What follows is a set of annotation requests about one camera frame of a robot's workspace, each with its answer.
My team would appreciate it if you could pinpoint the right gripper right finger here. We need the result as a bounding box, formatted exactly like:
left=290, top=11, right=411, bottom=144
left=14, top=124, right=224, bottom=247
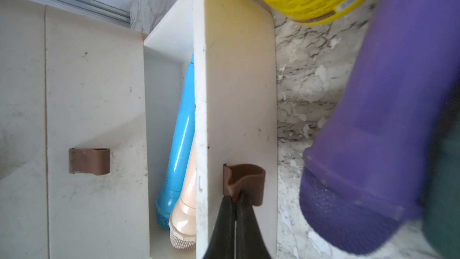
left=236, top=193, right=271, bottom=259

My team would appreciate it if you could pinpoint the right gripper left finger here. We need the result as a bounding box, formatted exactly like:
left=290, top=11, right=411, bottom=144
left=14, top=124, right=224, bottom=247
left=204, top=196, right=236, bottom=259

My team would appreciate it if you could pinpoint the purple microphone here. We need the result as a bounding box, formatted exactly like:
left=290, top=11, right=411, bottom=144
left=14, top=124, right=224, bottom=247
left=299, top=0, right=460, bottom=255

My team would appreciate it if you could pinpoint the white drawer cabinet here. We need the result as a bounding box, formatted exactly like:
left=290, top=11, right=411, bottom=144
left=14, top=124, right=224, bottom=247
left=1, top=0, right=150, bottom=259

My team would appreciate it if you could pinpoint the green microphone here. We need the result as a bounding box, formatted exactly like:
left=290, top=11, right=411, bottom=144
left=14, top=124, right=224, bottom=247
left=422, top=87, right=460, bottom=259

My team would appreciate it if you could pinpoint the white bottom drawer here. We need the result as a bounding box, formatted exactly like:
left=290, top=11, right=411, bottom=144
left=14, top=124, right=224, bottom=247
left=144, top=0, right=278, bottom=259

